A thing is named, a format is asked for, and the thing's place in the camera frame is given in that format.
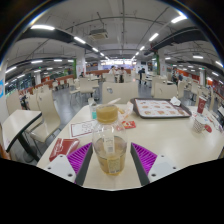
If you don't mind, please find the white card with red print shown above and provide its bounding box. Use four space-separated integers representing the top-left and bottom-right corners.
68 119 99 139

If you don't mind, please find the ceiling air conditioner unit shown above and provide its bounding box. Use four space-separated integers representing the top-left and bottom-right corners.
89 28 109 42

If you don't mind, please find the white paper napkin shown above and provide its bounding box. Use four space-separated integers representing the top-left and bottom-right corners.
169 96 182 107

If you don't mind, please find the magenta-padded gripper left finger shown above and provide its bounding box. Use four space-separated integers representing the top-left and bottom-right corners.
43 142 94 187

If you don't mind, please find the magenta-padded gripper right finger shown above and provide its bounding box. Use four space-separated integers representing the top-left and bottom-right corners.
129 142 178 187

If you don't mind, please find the small clear sanitizer bottle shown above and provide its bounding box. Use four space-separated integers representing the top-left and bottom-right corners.
87 97 98 120

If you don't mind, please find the beige chair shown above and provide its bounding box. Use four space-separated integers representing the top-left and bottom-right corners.
25 87 63 158
101 81 139 105
151 82 178 100

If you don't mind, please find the red flat box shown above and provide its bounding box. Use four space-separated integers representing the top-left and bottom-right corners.
48 137 81 163

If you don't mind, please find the printed paper tray liner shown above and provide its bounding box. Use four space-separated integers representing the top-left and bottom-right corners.
134 99 189 118

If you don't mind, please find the clear bottle with yellow drink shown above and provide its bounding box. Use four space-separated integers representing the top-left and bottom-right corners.
91 104 128 177

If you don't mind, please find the dark brown food tray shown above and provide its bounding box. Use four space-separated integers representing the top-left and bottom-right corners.
129 97 193 120

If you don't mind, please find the red paper cup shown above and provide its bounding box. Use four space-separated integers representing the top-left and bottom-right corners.
196 95 208 115

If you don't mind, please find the ceiling lights group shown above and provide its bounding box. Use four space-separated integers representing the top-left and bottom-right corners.
4 14 224 84

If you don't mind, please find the white side table, black edge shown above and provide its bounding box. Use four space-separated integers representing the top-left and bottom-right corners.
1 109 43 153

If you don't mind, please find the beige chairs group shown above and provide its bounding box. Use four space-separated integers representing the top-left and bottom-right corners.
6 71 224 111

